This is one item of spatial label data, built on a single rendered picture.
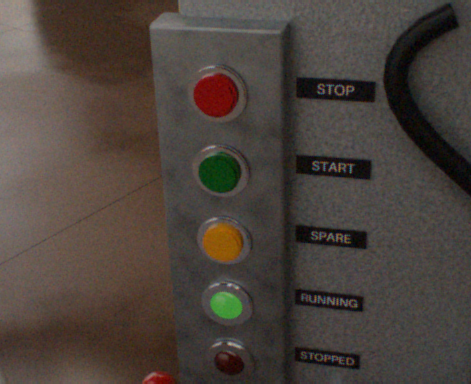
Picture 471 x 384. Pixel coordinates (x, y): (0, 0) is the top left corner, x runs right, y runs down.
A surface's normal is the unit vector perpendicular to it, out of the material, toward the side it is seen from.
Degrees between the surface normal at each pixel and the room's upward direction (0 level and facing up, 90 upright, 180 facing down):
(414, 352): 90
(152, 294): 0
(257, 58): 90
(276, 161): 90
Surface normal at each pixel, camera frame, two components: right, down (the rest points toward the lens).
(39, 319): -0.04, -0.88
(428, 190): -0.24, 0.48
